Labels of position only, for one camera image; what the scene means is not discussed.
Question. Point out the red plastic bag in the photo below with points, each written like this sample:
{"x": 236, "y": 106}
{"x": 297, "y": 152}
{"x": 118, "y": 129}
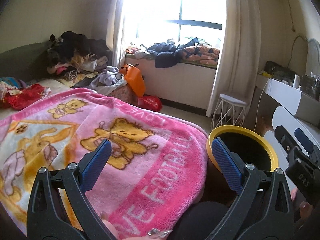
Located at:
{"x": 150, "y": 102}

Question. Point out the person's left hand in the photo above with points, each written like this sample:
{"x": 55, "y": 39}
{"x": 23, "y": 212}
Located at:
{"x": 152, "y": 233}

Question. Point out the orange paper bag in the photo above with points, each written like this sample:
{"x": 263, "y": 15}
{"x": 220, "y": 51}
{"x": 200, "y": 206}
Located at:
{"x": 135, "y": 80}

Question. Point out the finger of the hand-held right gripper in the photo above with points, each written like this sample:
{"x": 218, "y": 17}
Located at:
{"x": 284, "y": 137}
{"x": 303, "y": 140}

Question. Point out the grey and white clothes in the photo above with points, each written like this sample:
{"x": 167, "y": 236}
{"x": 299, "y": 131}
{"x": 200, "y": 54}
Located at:
{"x": 107, "y": 76}

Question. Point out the cream curtain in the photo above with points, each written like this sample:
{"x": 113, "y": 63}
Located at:
{"x": 237, "y": 42}

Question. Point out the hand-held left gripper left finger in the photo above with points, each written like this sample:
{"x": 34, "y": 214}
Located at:
{"x": 96, "y": 165}

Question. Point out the dark navy jacket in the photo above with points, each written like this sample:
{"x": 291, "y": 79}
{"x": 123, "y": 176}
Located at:
{"x": 165, "y": 57}

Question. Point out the small yellow item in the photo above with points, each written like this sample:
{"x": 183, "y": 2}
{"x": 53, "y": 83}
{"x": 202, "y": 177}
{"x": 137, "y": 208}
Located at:
{"x": 265, "y": 74}

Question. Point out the clear cosmetics organizer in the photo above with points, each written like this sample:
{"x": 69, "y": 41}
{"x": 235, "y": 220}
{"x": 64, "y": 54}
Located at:
{"x": 310, "y": 85}

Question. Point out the vanity mirror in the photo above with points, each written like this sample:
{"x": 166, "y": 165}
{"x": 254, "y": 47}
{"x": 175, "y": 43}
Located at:
{"x": 313, "y": 57}

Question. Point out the white bottle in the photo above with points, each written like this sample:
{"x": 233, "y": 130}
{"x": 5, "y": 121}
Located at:
{"x": 296, "y": 81}

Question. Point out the yellow-rimmed black trash bin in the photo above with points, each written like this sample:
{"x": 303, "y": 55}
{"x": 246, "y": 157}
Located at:
{"x": 237, "y": 129}

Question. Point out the sheer white curtain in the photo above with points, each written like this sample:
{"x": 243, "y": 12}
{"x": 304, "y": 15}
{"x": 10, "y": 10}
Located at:
{"x": 116, "y": 30}

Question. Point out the black bag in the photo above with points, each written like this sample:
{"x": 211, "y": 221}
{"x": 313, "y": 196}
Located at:
{"x": 277, "y": 68}

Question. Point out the pile of mixed clothes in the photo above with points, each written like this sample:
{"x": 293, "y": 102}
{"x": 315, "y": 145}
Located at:
{"x": 85, "y": 65}

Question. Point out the person's right hand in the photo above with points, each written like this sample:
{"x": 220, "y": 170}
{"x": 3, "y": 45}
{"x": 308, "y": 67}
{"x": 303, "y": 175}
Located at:
{"x": 305, "y": 208}

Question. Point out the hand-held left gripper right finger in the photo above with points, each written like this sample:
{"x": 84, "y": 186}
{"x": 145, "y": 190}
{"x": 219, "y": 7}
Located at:
{"x": 226, "y": 165}

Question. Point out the white vanity desk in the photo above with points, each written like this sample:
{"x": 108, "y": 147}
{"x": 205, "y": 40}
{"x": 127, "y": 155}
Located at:
{"x": 282, "y": 92}

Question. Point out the red and white clothes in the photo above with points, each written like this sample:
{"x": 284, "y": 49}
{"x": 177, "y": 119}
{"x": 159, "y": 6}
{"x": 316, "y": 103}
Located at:
{"x": 136, "y": 52}

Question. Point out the pink bear printed blanket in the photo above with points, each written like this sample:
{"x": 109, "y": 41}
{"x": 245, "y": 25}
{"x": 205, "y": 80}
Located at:
{"x": 155, "y": 170}

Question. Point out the person's black pants leg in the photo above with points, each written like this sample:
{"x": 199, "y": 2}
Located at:
{"x": 205, "y": 220}

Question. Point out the floral laundry basket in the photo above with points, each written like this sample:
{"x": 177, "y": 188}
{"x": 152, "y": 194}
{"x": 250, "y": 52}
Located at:
{"x": 122, "y": 93}

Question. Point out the blue floral quilt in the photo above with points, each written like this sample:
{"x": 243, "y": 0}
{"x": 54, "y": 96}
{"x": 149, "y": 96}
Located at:
{"x": 10, "y": 83}

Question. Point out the grey bed headboard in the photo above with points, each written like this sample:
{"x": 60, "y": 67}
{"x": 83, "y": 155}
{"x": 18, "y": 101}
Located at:
{"x": 25, "y": 60}

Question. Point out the red printed cloth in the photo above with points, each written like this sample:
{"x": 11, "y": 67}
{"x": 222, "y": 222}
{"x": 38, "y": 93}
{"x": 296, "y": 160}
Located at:
{"x": 27, "y": 96}

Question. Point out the white scalloped cabinet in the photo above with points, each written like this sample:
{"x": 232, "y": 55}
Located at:
{"x": 282, "y": 115}

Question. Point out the orange patterned quilt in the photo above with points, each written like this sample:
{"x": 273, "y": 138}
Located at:
{"x": 202, "y": 53}

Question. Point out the black plush toy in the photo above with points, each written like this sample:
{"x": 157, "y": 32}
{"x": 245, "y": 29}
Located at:
{"x": 67, "y": 42}

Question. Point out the white window seat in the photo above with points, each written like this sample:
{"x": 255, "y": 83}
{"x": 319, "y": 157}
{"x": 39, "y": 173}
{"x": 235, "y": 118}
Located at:
{"x": 180, "y": 80}

